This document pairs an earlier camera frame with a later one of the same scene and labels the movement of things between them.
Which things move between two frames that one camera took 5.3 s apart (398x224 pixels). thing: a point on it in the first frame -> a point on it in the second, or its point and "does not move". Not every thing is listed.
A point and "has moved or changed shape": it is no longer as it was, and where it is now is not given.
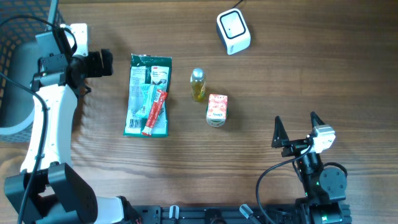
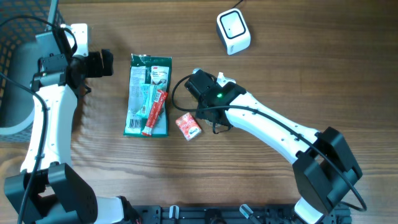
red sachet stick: x=160 y=99 does not move
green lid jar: x=227 y=112 has moved or changed shape
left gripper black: x=96 y=71 does not move
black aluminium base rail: x=213 y=214 does not move
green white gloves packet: x=147 y=69 does not move
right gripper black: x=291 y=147 -> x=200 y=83
